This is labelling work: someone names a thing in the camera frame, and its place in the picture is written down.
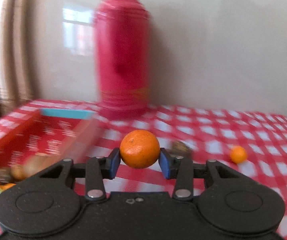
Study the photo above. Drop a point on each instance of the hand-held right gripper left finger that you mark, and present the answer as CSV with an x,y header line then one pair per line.
x,y
114,163

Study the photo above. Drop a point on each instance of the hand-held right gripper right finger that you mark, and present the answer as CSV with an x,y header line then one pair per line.
x,y
165,163

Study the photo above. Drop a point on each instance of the large orange mandarin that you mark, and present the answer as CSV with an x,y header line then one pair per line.
x,y
139,148
7,186

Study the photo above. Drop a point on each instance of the brown kiwi with sticker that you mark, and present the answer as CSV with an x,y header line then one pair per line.
x,y
36,166

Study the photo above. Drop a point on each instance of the small tan round fruit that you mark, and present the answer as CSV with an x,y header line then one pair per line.
x,y
18,173

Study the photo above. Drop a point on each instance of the red and orange cardboard box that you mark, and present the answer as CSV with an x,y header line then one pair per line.
x,y
21,140

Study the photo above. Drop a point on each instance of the dark water chestnut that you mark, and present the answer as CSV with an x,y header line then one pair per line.
x,y
3,175
181,147

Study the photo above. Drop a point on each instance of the small orange mandarin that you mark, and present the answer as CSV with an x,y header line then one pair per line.
x,y
238,154

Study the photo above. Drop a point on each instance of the red checkered tablecloth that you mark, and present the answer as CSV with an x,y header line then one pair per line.
x,y
233,130

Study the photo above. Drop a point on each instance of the red thermos flask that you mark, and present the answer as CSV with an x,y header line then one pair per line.
x,y
121,55

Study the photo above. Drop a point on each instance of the beige curtain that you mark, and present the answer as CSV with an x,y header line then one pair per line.
x,y
18,42

